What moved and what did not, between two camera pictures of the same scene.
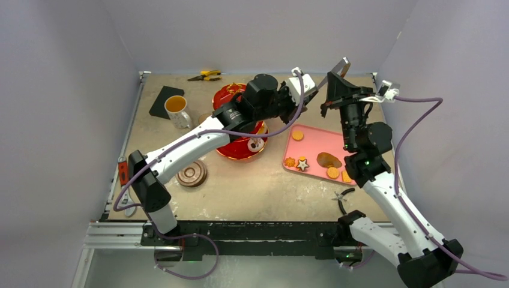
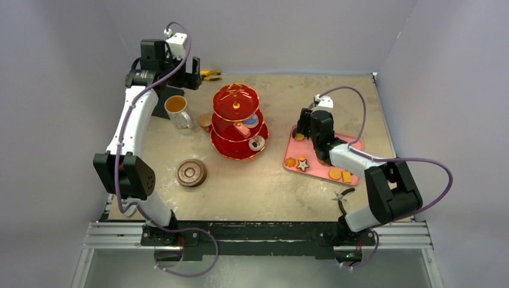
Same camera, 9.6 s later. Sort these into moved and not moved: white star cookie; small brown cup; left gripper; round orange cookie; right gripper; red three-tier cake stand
Moved: left gripper; right gripper
Not moved: white star cookie; small brown cup; round orange cookie; red three-tier cake stand
